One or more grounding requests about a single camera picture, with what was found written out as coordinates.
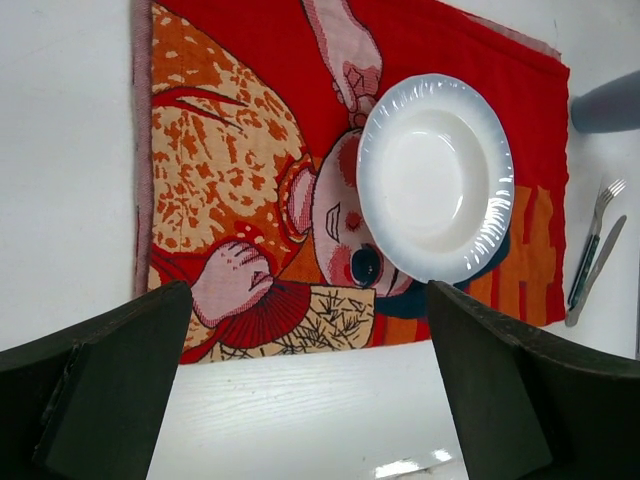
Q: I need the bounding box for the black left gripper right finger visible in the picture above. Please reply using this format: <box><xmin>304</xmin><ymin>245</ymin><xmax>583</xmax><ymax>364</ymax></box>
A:
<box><xmin>426</xmin><ymin>281</ymin><xmax>639</xmax><ymax>479</ymax></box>

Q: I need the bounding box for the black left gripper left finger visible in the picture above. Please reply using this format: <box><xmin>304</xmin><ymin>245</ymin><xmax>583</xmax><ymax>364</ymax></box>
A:
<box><xmin>1</xmin><ymin>281</ymin><xmax>192</xmax><ymax>479</ymax></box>

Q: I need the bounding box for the silver table knife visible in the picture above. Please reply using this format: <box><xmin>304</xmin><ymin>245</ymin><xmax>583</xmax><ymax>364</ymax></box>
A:
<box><xmin>565</xmin><ymin>215</ymin><xmax>627</xmax><ymax>328</ymax></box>

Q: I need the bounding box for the silver fork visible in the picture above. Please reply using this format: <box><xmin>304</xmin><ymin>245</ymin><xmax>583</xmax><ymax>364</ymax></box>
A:
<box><xmin>568</xmin><ymin>179</ymin><xmax>626</xmax><ymax>310</ymax></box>

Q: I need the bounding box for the white blue-rimmed plate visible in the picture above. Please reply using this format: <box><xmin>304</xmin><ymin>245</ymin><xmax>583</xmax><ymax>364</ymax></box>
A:
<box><xmin>356</xmin><ymin>73</ymin><xmax>515</xmax><ymax>284</ymax></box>

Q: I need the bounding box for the blue cup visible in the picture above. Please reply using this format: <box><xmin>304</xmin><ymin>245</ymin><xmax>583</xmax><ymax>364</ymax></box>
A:
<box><xmin>570</xmin><ymin>71</ymin><xmax>640</xmax><ymax>134</ymax></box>

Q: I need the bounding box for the red patterned cloth placemat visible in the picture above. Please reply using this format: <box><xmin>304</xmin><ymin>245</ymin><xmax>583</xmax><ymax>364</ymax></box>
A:
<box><xmin>133</xmin><ymin>1</ymin><xmax>569</xmax><ymax>363</ymax></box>

